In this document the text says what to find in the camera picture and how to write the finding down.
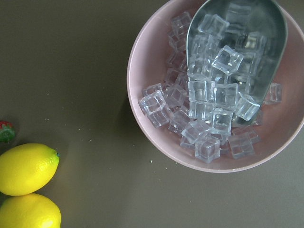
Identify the clear ice cube left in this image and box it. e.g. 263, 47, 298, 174
138, 90, 167, 115

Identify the clear ice cube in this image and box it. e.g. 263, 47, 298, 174
194, 136, 220, 163
138, 90, 167, 115
198, 14, 230, 40
211, 45, 244, 76

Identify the yellow lemon lower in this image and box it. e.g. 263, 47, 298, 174
0, 193, 61, 228

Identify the pink bowl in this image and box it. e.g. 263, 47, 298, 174
126, 0, 304, 173

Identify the metal ice scoop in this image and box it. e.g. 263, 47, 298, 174
186, 0, 287, 126

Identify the clear ice cube bottom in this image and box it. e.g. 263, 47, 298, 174
194, 136, 220, 163

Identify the clear ice cube top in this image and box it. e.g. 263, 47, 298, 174
198, 14, 230, 40

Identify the yellow lemon upper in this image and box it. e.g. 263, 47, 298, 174
0, 143, 60, 196

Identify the clear ice cube centre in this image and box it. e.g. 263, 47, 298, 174
211, 45, 244, 76

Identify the yellow lemon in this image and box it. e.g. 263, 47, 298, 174
0, 193, 61, 228
0, 143, 60, 196

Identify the red strawberry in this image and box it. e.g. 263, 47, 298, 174
0, 121, 16, 143

